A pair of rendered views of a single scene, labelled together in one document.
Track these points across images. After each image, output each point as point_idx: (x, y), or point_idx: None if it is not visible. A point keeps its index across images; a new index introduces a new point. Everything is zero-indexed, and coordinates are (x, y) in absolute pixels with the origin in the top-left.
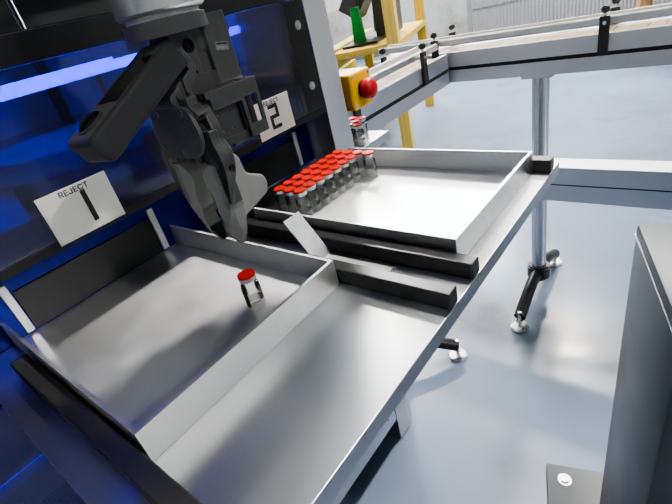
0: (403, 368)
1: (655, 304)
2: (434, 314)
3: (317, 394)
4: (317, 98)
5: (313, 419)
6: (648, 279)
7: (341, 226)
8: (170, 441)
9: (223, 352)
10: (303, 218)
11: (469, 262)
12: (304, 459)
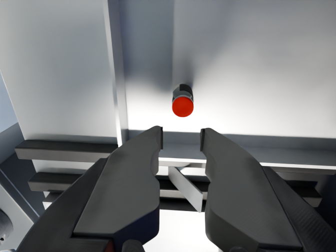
0: (5, 75)
1: (30, 193)
2: (31, 133)
3: (36, 19)
4: None
5: None
6: (38, 208)
7: (162, 205)
8: None
9: (161, 17)
10: (193, 205)
11: (30, 183)
12: None
